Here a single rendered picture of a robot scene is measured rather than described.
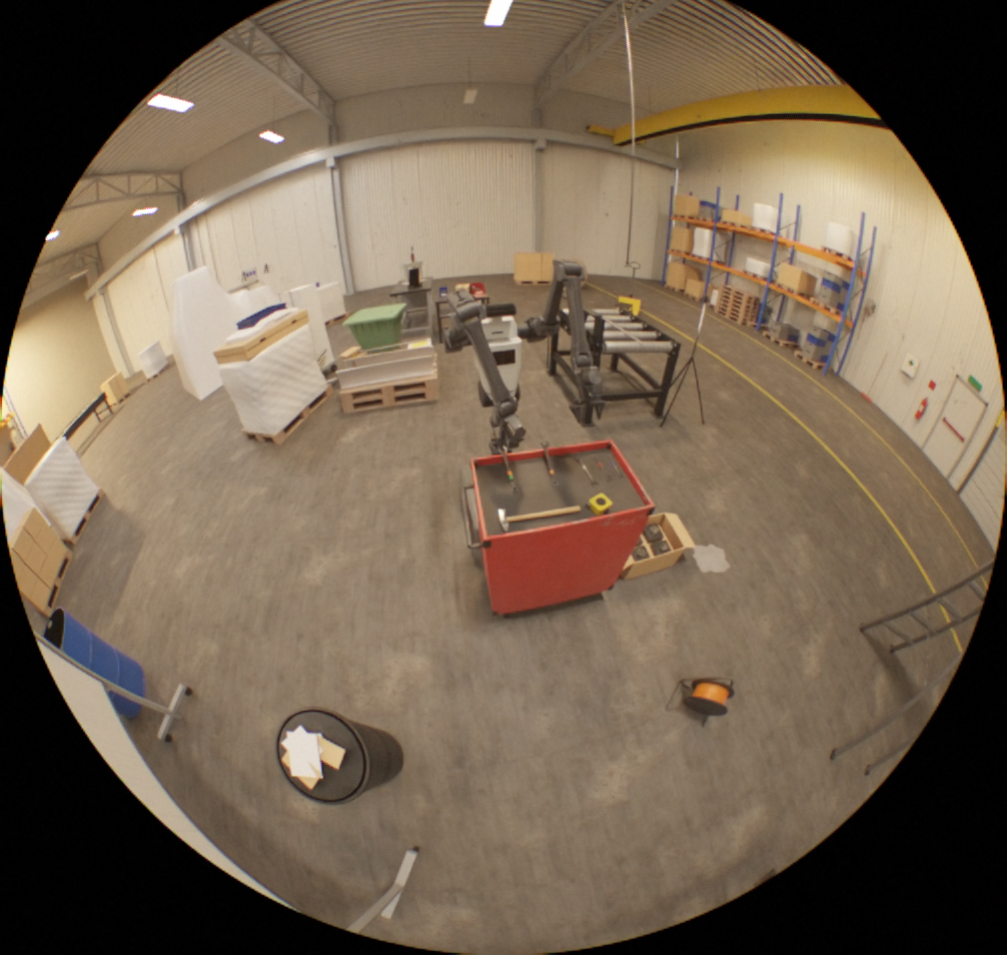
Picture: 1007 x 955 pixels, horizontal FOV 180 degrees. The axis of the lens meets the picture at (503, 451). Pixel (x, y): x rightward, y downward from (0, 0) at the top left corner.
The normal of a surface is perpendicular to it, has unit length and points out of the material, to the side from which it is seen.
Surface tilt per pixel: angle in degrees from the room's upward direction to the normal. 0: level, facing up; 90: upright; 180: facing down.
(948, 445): 90
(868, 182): 90
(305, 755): 12
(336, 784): 0
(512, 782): 0
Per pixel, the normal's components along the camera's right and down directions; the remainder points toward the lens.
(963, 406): -0.98, 0.13
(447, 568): -0.02, -0.77
